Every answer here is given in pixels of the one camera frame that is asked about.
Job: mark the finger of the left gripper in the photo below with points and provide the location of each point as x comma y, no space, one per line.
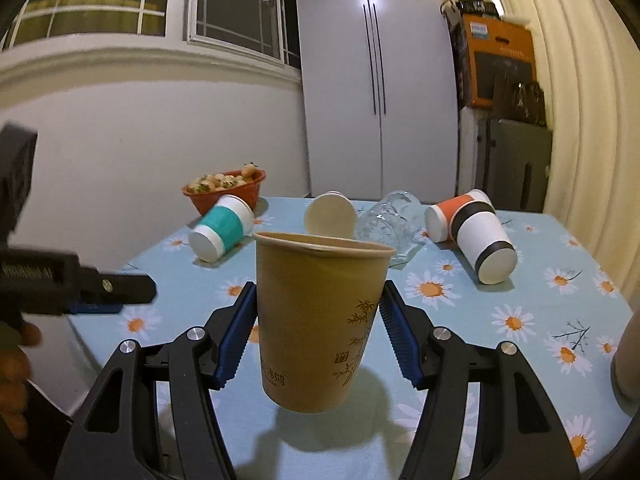
104,289
97,309

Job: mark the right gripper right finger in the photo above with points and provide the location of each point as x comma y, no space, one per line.
519,434

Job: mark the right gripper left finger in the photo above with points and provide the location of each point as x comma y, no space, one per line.
115,433

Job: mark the brown kraft paper cup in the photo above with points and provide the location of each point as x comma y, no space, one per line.
317,298

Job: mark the white ceramic cup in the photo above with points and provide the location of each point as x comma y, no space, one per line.
625,367

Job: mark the teal white paper cup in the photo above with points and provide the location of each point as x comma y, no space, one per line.
223,227

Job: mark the black white paper cup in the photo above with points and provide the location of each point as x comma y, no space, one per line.
479,234

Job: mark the orange white paper cup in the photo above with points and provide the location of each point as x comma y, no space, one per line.
438,217

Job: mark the pink white paper cup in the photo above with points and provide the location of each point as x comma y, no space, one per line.
331,214

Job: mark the left hand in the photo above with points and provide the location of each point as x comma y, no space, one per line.
15,373

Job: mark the blue daisy tablecloth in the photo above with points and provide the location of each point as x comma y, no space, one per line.
258,366

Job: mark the orange bowl of fruit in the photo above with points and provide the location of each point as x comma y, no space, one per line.
205,191

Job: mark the clear glass tumbler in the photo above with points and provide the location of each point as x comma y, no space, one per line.
394,221

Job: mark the dark grey suitcase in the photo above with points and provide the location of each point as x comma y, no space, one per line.
509,161

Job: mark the white framed window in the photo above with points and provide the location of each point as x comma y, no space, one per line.
267,27

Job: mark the dark brown handbag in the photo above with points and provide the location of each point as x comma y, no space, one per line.
518,101

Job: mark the white two-door cabinet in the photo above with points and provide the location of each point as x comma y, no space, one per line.
380,98

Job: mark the orange black cardboard box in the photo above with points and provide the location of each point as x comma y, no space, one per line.
487,48

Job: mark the cream yellow curtain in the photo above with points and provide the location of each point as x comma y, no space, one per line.
588,66

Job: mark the black bag on box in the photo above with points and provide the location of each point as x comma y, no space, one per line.
453,11

